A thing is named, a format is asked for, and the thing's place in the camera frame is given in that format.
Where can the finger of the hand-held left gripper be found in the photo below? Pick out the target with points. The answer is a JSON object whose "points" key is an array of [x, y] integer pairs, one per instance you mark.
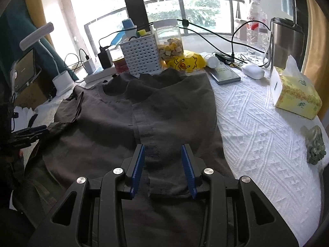
{"points": [[33, 137], [37, 128]]}

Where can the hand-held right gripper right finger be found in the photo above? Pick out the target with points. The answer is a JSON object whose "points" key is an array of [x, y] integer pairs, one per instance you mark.
{"points": [[189, 175]]}

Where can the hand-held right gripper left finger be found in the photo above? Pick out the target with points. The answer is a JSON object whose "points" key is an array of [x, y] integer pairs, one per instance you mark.
{"points": [[137, 172]]}

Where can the dark grey t-shirt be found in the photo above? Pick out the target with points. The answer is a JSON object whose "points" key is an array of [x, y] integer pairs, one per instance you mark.
{"points": [[102, 123]]}

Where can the white cloth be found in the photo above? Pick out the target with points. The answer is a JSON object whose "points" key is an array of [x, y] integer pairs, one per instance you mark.
{"points": [[24, 115]]}

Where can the cardboard box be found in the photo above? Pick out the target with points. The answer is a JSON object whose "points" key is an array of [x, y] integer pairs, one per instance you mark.
{"points": [[33, 95]]}

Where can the white desk lamp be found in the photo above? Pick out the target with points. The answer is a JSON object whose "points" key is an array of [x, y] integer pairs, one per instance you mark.
{"points": [[63, 82]]}

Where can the tablet with dark screen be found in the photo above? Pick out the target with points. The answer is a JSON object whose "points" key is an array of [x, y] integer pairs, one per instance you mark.
{"points": [[24, 69]]}

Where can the white textured tablecloth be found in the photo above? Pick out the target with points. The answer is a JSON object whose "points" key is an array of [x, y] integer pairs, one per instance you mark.
{"points": [[257, 146]]}

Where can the white charger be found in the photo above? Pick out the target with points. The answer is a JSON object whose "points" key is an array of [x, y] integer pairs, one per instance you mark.
{"points": [[88, 65]]}

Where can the white power strip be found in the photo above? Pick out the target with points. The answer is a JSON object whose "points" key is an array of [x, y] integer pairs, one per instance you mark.
{"points": [[100, 73]]}

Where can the black charger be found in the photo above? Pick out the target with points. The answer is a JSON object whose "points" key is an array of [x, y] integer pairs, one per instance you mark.
{"points": [[104, 58]]}

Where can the teal curtain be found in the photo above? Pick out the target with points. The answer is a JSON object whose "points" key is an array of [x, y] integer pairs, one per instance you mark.
{"points": [[15, 30]]}

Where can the red tin can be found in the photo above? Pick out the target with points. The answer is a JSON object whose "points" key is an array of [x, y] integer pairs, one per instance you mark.
{"points": [[120, 65]]}

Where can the yellow duck print bag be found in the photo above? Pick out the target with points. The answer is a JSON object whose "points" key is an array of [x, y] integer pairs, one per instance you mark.
{"points": [[185, 63]]}

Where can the small white bottle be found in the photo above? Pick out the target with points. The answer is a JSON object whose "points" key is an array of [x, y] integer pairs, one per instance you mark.
{"points": [[212, 61]]}

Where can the white perforated plastic basket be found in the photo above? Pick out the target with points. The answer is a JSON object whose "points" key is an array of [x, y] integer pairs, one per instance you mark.
{"points": [[141, 56]]}

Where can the white computer mouse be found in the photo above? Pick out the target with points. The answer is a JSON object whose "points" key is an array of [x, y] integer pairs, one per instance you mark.
{"points": [[253, 70]]}

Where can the black usb hub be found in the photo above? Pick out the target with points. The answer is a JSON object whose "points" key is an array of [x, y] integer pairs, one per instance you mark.
{"points": [[225, 57]]}

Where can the yellow curtain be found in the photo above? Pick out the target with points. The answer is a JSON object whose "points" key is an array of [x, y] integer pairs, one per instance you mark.
{"points": [[314, 43], [33, 5]]}

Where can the clear snack jar white lid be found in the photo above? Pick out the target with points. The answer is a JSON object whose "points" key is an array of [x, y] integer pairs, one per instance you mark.
{"points": [[169, 49]]}

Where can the yellow floral tissue box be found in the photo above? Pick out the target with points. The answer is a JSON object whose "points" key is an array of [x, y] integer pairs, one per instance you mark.
{"points": [[295, 95]]}

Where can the blue cup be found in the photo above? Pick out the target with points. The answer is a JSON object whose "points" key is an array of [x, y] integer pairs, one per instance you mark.
{"points": [[128, 23]]}

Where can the clear water bottle red label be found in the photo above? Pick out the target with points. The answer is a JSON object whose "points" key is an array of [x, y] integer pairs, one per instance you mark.
{"points": [[257, 36]]}

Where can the stainless steel kettle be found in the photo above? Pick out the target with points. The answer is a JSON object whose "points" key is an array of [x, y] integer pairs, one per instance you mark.
{"points": [[287, 46]]}

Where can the black balcony railing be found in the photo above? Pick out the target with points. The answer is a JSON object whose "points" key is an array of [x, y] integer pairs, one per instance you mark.
{"points": [[183, 10]]}

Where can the black window frame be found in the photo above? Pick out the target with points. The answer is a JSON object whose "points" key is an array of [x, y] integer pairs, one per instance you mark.
{"points": [[133, 2]]}

